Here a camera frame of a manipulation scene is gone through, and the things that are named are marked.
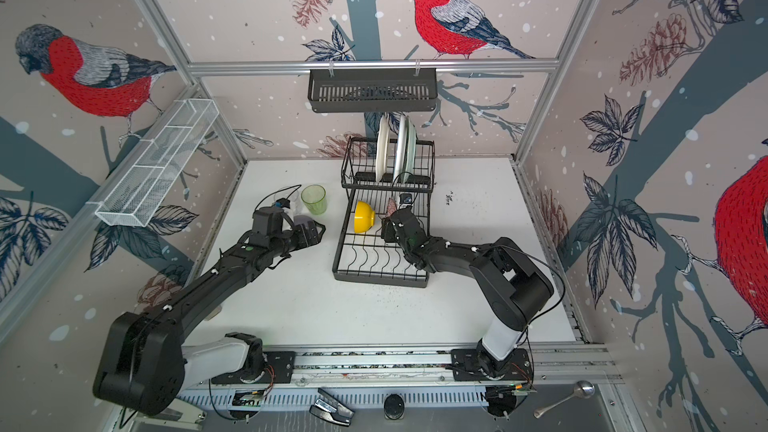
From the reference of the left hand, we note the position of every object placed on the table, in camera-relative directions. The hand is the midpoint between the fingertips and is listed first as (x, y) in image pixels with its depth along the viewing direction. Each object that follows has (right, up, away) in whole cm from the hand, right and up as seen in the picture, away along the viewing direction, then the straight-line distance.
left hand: (312, 230), depth 85 cm
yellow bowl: (+14, +3, +7) cm, 16 cm away
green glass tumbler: (-5, +8, +18) cm, 21 cm away
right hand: (+22, +1, +8) cm, 24 cm away
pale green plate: (+28, +22, -9) cm, 37 cm away
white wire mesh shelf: (-39, +14, -12) cm, 43 cm away
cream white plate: (+21, +24, -8) cm, 33 cm away
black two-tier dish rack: (+15, -10, +6) cm, 19 cm away
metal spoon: (+69, -35, -16) cm, 79 cm away
